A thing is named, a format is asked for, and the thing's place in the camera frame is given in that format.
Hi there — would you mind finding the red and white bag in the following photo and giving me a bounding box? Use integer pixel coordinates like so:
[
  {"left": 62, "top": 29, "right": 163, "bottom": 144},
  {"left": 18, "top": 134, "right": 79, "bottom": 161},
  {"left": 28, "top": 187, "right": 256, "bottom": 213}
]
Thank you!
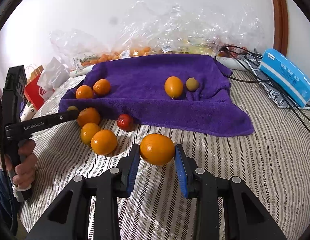
[{"left": 21, "top": 66, "right": 54, "bottom": 121}]

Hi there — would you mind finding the white tube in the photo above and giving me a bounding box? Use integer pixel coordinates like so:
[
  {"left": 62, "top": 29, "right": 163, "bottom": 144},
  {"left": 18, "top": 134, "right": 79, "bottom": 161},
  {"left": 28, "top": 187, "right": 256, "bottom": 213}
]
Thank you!
[{"left": 69, "top": 65, "right": 94, "bottom": 77}]

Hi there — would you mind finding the orange mandarin front on towel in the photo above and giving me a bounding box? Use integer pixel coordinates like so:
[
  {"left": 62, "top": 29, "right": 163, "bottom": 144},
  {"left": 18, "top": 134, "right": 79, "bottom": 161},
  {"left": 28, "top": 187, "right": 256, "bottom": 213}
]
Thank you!
[{"left": 76, "top": 85, "right": 94, "bottom": 99}]

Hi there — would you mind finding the purple towel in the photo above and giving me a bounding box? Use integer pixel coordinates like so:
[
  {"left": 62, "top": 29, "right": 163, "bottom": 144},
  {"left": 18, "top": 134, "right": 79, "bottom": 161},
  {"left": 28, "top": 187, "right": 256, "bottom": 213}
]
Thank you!
[{"left": 59, "top": 54, "right": 254, "bottom": 137}]

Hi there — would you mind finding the small red fruit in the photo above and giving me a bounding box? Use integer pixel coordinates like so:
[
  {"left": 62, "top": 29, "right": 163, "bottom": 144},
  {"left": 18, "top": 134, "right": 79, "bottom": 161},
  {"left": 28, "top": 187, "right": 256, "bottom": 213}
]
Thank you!
[{"left": 117, "top": 114, "right": 134, "bottom": 131}]

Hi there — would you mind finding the patterned grey pouch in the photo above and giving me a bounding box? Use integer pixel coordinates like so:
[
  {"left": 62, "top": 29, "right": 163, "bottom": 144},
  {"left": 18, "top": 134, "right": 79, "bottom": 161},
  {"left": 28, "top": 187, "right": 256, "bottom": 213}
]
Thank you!
[{"left": 240, "top": 55, "right": 310, "bottom": 111}]

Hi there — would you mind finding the brown wooden frame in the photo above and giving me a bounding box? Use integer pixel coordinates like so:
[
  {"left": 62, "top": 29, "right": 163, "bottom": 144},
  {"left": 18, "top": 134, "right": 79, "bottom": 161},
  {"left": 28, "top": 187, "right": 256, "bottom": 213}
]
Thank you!
[{"left": 272, "top": 0, "right": 289, "bottom": 56}]

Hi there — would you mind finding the small orange fruit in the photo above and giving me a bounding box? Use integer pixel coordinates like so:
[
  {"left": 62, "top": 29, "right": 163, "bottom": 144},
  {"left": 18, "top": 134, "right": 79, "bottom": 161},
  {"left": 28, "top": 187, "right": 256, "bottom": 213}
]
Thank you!
[{"left": 140, "top": 133, "right": 175, "bottom": 166}]

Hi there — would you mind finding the white crumpled plastic bag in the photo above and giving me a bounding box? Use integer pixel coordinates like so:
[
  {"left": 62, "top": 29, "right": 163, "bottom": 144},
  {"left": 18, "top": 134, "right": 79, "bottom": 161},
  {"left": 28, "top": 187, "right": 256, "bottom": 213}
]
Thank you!
[{"left": 37, "top": 57, "right": 69, "bottom": 91}]

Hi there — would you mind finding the blue tissue pack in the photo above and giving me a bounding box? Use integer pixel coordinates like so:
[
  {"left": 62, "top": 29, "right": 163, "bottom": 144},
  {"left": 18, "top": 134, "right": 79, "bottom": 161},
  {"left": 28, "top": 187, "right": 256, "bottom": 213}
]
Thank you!
[{"left": 259, "top": 48, "right": 310, "bottom": 107}]

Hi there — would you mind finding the black cable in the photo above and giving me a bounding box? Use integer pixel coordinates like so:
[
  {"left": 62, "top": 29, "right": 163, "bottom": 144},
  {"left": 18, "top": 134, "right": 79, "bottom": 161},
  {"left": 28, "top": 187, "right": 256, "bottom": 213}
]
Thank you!
[{"left": 214, "top": 44, "right": 310, "bottom": 138}]

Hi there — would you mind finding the small orange kumquat on towel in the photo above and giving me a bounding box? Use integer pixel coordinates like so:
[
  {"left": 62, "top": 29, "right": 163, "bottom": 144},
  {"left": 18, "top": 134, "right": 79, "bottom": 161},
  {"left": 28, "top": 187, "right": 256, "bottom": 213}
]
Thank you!
[{"left": 164, "top": 76, "right": 184, "bottom": 99}]

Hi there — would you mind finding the small green fruit on towel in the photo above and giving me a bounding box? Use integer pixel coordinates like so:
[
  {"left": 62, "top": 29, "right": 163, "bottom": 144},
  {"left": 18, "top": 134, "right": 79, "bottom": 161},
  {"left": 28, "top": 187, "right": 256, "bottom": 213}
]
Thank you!
[{"left": 185, "top": 77, "right": 199, "bottom": 92}]

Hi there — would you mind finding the green-yellow lime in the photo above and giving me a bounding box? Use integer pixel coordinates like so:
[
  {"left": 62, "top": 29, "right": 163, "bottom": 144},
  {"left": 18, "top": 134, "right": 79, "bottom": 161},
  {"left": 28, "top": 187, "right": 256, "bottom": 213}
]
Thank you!
[{"left": 67, "top": 106, "right": 79, "bottom": 112}]

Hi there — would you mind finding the clear plastic bag of fruit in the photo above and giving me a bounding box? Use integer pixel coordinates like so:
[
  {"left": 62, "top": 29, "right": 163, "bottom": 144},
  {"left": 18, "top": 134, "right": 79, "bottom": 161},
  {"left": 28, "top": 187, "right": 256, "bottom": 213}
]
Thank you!
[{"left": 50, "top": 2, "right": 266, "bottom": 69}]

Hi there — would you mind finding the left hand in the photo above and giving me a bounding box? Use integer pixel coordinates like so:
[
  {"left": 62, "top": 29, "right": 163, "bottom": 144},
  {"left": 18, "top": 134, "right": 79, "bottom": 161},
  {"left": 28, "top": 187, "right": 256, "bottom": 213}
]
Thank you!
[{"left": 12, "top": 139, "right": 37, "bottom": 189}]

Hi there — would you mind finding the large orange mandarin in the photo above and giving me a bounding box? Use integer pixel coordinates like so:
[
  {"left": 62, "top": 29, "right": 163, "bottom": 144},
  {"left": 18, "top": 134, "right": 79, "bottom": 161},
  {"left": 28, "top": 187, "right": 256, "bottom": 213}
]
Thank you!
[{"left": 77, "top": 107, "right": 101, "bottom": 127}]

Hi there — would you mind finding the yellow-orange mandarin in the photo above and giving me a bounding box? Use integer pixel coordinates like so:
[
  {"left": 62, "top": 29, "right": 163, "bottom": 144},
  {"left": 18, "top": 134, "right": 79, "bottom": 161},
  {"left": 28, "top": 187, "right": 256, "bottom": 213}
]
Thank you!
[{"left": 80, "top": 122, "right": 101, "bottom": 146}]

